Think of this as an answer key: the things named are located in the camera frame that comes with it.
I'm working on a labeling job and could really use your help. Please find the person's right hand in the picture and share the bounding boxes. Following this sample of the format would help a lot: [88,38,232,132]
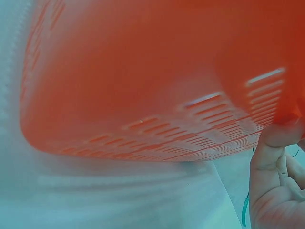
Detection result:
[248,117,305,229]

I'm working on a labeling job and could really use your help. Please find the orange slotted plastic basket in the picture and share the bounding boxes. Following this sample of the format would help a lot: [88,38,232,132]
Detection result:
[19,0,305,163]

